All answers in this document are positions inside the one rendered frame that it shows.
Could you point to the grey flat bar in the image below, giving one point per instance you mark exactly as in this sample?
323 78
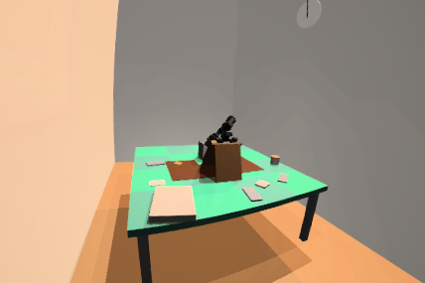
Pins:
156 163
252 194
283 178

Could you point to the beige flat rectangular tile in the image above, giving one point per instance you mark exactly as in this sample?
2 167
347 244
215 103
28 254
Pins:
262 184

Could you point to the dark grey cylinder with orange top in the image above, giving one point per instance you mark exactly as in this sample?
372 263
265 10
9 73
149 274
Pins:
274 159

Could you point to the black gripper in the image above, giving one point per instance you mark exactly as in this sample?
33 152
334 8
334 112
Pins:
225 139

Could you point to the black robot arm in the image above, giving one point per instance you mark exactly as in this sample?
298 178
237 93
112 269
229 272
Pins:
226 126

